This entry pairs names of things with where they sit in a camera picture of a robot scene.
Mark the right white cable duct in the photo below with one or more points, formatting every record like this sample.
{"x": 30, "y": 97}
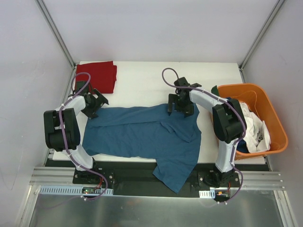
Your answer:
{"x": 207, "y": 194}

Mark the aluminium frame post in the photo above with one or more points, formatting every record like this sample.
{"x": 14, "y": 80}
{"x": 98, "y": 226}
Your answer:
{"x": 265, "y": 27}
{"x": 55, "y": 31}

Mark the aluminium front rail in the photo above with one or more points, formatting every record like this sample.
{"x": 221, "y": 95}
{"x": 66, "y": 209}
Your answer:
{"x": 250, "y": 180}

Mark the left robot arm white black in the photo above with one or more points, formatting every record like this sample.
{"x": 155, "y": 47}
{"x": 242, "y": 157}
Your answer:
{"x": 62, "y": 132}

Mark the teal blue t shirt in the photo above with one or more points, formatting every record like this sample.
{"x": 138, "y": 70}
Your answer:
{"x": 173, "y": 140}

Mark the left aluminium frame post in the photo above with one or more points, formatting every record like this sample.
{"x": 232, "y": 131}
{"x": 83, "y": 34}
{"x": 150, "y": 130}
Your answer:
{"x": 55, "y": 31}

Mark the dark green t shirt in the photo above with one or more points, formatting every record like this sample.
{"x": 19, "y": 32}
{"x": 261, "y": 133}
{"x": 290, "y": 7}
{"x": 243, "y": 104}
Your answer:
{"x": 215, "y": 91}

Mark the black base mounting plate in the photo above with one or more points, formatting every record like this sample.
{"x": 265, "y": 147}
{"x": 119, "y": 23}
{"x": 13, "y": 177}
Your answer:
{"x": 137, "y": 179}

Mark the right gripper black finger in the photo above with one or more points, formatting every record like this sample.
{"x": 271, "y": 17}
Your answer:
{"x": 171, "y": 102}
{"x": 188, "y": 110}

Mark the orange plastic basket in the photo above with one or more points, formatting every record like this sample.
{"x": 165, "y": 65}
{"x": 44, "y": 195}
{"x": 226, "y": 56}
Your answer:
{"x": 258, "y": 101}

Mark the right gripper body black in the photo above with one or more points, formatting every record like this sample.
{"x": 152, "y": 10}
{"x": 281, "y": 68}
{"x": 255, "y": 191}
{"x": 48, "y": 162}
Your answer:
{"x": 180, "y": 105}

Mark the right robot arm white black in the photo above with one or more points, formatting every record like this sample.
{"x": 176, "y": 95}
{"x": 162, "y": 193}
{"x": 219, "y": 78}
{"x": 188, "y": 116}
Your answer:
{"x": 228, "y": 123}

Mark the left white cable duct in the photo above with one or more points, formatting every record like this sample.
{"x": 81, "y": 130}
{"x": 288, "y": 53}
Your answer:
{"x": 75, "y": 190}

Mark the royal blue t shirt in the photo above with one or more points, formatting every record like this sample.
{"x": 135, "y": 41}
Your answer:
{"x": 242, "y": 147}

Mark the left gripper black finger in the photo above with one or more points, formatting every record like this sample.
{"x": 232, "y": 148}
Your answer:
{"x": 91, "y": 115}
{"x": 100, "y": 99}

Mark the right aluminium frame post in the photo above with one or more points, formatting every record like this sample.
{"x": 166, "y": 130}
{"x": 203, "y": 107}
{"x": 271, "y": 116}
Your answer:
{"x": 265, "y": 27}

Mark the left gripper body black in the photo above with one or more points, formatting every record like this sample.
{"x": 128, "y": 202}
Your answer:
{"x": 96, "y": 104}

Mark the white t shirt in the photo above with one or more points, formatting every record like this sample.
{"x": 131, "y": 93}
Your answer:
{"x": 257, "y": 134}

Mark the folded red t shirt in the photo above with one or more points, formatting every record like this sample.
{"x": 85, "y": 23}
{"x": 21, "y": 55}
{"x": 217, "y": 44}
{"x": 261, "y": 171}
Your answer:
{"x": 103, "y": 75}

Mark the white cable duct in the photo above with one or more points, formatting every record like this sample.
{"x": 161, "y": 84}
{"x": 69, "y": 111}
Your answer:
{"x": 75, "y": 190}
{"x": 207, "y": 194}

